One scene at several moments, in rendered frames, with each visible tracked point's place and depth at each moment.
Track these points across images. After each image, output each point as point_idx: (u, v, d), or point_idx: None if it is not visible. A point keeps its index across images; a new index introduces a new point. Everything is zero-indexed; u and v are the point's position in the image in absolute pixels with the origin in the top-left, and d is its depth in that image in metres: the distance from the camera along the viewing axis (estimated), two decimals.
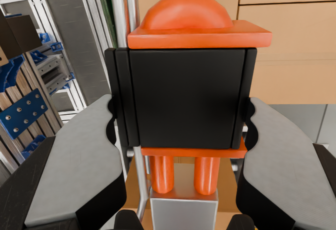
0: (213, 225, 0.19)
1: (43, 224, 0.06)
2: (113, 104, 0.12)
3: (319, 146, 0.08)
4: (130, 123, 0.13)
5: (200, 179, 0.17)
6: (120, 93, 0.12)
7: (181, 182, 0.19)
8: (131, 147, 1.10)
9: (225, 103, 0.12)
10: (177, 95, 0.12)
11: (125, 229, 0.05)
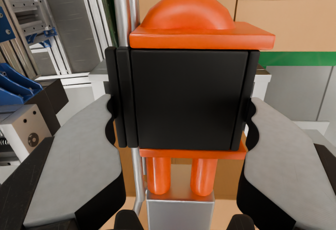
0: (209, 225, 0.19)
1: (42, 225, 0.05)
2: (112, 104, 0.12)
3: (320, 146, 0.08)
4: (129, 124, 0.13)
5: (197, 180, 0.17)
6: (120, 93, 0.12)
7: (178, 183, 0.19)
8: None
9: (226, 105, 0.12)
10: (178, 96, 0.12)
11: (125, 229, 0.05)
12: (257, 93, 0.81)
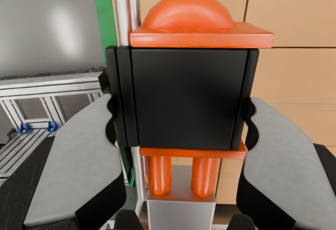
0: (209, 227, 0.19)
1: (42, 224, 0.05)
2: (113, 103, 0.12)
3: (319, 146, 0.08)
4: (129, 123, 0.13)
5: (198, 180, 0.17)
6: (120, 92, 0.12)
7: (178, 183, 0.19)
8: None
9: (226, 104, 0.12)
10: (178, 95, 0.12)
11: (125, 229, 0.05)
12: None
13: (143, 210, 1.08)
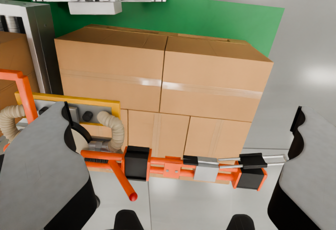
0: (203, 180, 0.63)
1: None
2: (67, 111, 0.11)
3: None
4: (250, 167, 0.59)
5: (221, 177, 0.63)
6: (258, 166, 0.58)
7: None
8: None
9: (248, 186, 0.63)
10: (253, 180, 0.61)
11: (125, 229, 0.05)
12: None
13: (40, 42, 1.09)
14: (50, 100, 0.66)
